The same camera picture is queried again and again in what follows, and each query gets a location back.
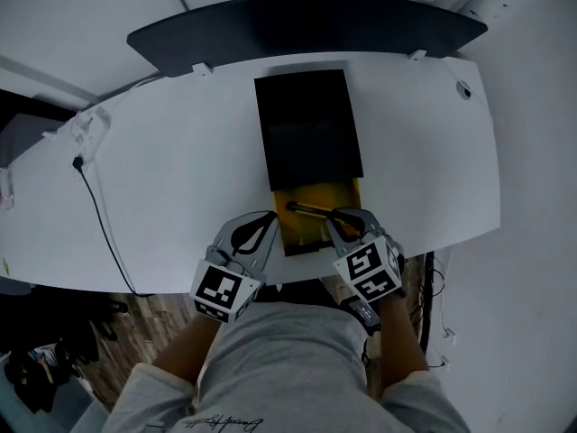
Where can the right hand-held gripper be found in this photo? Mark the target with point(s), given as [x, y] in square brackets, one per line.
[369, 269]

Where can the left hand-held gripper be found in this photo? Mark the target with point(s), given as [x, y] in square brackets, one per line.
[218, 287]

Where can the black box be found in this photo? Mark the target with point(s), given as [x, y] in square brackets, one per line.
[306, 129]

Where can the person's left forearm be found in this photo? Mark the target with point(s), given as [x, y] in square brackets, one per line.
[189, 350]

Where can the person's right forearm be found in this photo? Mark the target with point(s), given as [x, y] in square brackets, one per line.
[401, 341]

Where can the person's grey shirt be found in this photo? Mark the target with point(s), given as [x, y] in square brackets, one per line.
[284, 368]

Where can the white power strip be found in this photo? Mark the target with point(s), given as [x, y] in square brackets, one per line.
[90, 131]

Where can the large dark desk partition screen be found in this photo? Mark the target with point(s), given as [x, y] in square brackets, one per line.
[306, 25]

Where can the dark clutter pile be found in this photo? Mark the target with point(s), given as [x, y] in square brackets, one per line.
[54, 359]

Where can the small dark desk partition screen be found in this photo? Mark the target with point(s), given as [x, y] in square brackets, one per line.
[27, 138]

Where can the white wall socket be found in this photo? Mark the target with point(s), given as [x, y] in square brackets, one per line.
[445, 362]
[448, 335]

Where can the white partition bracket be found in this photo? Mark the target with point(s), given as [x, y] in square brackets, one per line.
[417, 55]
[202, 69]

